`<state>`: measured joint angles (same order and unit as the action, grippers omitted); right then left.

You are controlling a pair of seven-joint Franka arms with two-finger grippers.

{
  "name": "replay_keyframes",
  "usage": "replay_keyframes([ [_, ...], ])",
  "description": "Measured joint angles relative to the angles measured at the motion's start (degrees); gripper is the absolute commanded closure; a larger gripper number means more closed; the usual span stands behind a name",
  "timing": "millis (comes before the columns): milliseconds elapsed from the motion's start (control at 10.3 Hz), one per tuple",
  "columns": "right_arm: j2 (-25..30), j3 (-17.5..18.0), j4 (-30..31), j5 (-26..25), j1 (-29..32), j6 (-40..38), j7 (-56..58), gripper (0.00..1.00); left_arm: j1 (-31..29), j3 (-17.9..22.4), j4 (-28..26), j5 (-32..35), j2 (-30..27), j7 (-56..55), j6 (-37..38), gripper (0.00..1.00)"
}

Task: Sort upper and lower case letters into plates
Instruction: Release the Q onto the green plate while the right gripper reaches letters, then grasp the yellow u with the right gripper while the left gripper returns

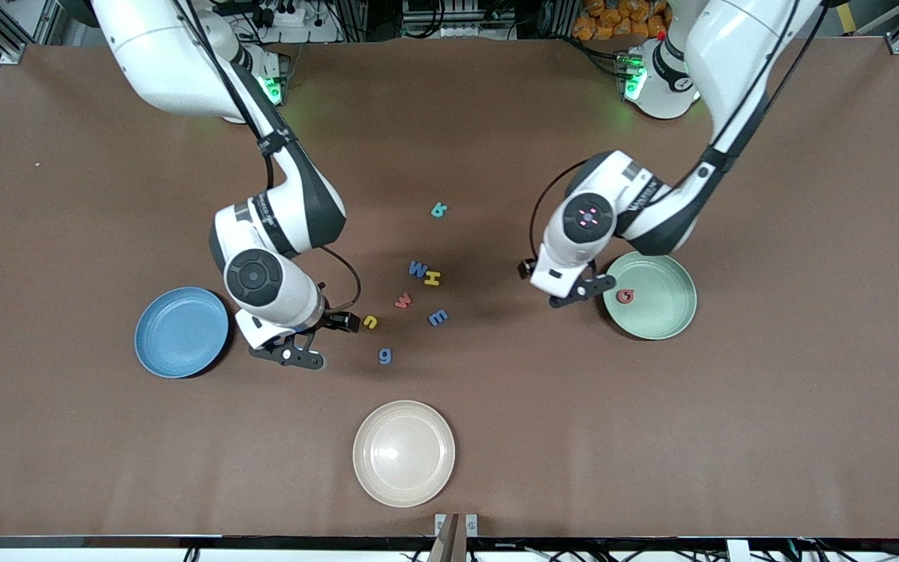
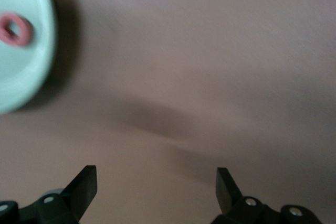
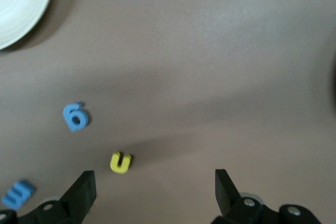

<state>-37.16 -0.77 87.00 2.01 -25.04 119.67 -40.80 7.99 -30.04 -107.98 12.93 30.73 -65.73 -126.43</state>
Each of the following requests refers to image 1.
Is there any green plate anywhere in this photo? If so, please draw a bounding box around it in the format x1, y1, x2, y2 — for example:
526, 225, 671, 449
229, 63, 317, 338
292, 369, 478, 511
602, 251, 698, 341

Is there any blue plate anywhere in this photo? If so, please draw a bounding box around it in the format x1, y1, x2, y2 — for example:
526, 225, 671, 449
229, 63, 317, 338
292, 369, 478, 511
134, 286, 230, 379

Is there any cream plate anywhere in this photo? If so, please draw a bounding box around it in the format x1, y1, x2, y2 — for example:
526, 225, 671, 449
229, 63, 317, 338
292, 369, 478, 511
353, 400, 457, 509

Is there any orange bag pile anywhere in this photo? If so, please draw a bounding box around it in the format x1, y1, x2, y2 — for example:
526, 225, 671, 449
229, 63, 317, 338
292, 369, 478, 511
573, 0, 670, 40

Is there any white power strip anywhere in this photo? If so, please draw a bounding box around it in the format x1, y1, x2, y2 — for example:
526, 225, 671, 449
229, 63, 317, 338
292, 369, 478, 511
247, 0, 341, 44
403, 0, 513, 40

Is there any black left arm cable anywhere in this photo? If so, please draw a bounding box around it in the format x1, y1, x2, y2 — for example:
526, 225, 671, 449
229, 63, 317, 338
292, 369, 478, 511
529, 0, 829, 266

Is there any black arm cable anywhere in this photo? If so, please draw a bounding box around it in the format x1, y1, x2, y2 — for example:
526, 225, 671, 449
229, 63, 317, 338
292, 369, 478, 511
172, 0, 363, 315
529, 0, 829, 266

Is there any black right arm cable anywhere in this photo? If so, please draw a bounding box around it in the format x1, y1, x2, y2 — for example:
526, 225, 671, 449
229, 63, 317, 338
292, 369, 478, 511
172, 0, 363, 315

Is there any black table edge rail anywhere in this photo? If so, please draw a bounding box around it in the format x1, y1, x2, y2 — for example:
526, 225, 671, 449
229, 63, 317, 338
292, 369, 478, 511
0, 534, 899, 552

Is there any grey mount pole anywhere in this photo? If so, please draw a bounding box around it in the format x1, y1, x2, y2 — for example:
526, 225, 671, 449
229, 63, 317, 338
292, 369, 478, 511
426, 514, 460, 562

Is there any metal table edge bracket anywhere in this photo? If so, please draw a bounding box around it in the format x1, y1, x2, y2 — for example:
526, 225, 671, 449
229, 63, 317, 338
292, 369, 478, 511
434, 513, 479, 539

